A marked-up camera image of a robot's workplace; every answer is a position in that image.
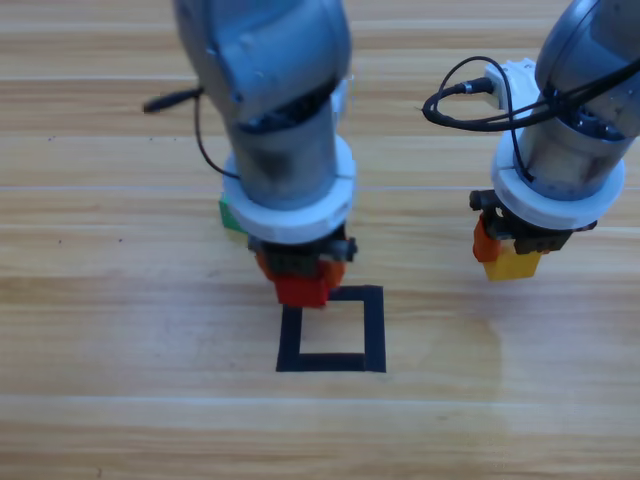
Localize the red wooden block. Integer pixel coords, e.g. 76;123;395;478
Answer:
276;273;332;310

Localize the black tape square outline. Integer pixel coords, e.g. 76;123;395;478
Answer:
275;284;387;375

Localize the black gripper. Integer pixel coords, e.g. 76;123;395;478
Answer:
468;188;599;264
247;227;359;291

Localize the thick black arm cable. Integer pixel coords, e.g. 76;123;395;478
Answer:
142;87;205;115
422;62;640;134

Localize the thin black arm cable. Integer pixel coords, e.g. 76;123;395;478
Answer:
193;92;241;180
437;55;537;186

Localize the yellow wooden block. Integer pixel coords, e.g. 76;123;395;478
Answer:
482;238;544;282

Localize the green wooden block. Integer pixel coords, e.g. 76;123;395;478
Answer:
218;193;251;236

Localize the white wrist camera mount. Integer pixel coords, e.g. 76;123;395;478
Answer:
331;74;351;124
483;57;544;110

